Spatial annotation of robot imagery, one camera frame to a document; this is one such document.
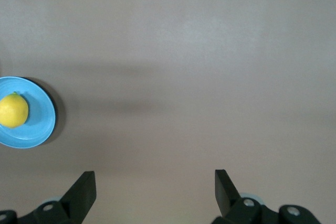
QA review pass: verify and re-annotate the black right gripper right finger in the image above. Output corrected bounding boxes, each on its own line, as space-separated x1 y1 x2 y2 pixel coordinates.
211 169 282 224

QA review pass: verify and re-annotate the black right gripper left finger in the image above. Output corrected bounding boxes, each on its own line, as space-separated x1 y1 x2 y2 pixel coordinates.
17 170 97 224

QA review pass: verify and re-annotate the yellow lemon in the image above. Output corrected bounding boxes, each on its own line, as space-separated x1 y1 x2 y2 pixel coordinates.
0 91 29 129

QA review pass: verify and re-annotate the blue plate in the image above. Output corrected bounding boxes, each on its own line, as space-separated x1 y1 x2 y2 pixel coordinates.
0 76 57 149

